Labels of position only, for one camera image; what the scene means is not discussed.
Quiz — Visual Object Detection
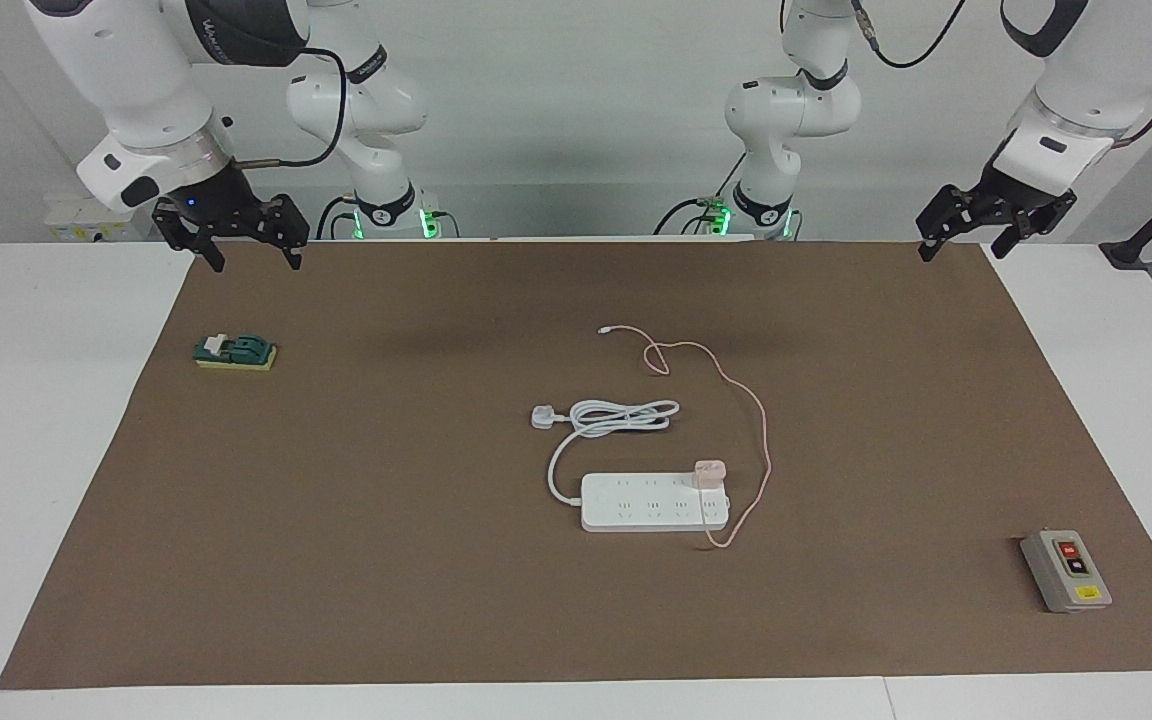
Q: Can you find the pink charging cable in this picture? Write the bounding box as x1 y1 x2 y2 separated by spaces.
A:
599 325 773 550

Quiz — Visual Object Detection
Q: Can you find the white power strip with cord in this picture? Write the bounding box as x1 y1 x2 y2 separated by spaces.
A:
531 399 733 534

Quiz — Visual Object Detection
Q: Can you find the brown table mat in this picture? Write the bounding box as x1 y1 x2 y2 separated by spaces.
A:
0 240 1152 691

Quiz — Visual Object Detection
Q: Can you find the black base cable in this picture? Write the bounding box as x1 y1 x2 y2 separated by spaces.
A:
316 195 359 241
654 150 749 237

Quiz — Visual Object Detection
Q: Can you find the green knife switch yellow base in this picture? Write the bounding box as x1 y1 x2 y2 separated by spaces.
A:
194 333 279 373

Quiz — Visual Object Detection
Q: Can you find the white wall outlet box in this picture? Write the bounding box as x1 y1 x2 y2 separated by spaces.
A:
44 195 143 244

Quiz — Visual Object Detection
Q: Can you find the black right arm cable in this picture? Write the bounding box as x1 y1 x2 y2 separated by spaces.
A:
236 45 350 169

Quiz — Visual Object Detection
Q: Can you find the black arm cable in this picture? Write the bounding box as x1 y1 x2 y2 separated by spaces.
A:
850 0 969 70
236 45 350 169

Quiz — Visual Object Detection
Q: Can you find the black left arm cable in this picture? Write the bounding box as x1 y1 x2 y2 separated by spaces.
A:
850 0 969 70

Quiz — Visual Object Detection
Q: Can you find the grey push-button switch box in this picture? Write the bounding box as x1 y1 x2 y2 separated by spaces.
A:
1020 529 1114 614

